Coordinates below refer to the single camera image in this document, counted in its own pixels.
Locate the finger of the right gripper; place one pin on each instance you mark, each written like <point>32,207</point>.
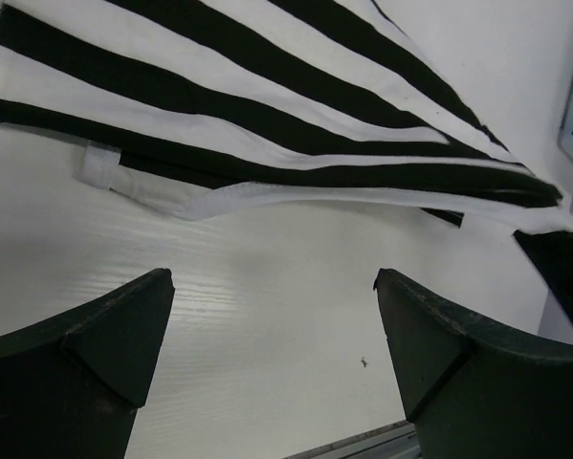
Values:
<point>552,256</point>

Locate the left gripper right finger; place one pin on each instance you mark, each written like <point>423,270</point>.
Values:
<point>471,386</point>

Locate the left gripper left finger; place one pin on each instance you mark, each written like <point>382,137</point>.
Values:
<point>71,385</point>

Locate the black white striped tank top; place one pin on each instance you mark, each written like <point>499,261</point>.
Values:
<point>201,108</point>

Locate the aluminium mounting rail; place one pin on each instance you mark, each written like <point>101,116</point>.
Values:
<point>397,440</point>

